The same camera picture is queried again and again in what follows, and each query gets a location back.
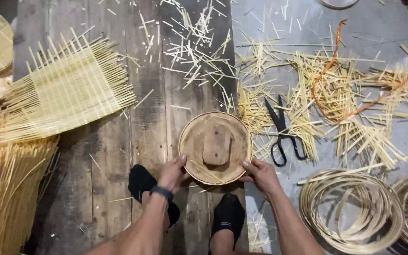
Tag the person's left hand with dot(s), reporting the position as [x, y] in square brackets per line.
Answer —
[170, 175]

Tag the person's right hand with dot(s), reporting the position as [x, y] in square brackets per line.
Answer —
[262, 177]

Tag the round wooden basket mould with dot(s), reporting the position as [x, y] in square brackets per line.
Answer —
[215, 148]

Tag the black wristband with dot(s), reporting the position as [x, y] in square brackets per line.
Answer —
[162, 192]

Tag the person's left black sock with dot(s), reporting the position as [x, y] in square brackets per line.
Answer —
[143, 184]

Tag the person's black sock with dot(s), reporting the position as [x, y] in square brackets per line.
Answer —
[228, 216]
[143, 184]

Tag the black scissors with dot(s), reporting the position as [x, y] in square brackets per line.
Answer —
[282, 131]

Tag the person's right black sock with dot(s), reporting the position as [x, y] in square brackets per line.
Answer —
[228, 216]

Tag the wooden plank board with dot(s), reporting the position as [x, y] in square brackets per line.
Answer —
[133, 124]

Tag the pile of bamboo hoops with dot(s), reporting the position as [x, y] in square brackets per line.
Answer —
[352, 209]

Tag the pile of bamboo offcuts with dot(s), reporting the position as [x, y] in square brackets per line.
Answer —
[331, 106]

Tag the orange rattan strip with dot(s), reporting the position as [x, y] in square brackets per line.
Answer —
[331, 63]

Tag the woven bamboo mat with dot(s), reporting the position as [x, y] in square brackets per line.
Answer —
[69, 88]

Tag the bundle of bamboo strips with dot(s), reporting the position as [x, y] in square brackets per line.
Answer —
[7, 184]

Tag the round glass rim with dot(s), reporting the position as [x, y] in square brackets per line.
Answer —
[337, 2]

